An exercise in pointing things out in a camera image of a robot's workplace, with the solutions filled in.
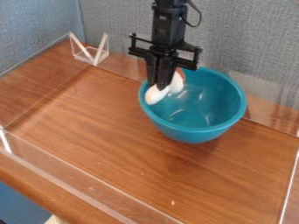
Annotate clear acrylic back barrier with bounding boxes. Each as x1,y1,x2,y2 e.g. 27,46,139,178
99,53,299,137

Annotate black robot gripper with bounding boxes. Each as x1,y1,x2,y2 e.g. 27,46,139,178
128,0,201,90

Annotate blue bowl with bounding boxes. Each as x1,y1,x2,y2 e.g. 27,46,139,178
137,67,248,144

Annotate clear acrylic front barrier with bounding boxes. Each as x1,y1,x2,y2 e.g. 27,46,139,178
0,127,183,224

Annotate clear acrylic corner bracket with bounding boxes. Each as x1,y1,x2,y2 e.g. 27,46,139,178
69,32,109,67

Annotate toy mushroom brown cap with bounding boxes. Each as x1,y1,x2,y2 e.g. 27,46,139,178
144,69,185,105

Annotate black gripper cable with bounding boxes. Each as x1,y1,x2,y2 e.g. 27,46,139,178
181,0,203,29

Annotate clear acrylic barrier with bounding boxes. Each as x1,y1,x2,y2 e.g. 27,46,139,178
0,127,183,224
99,53,299,137

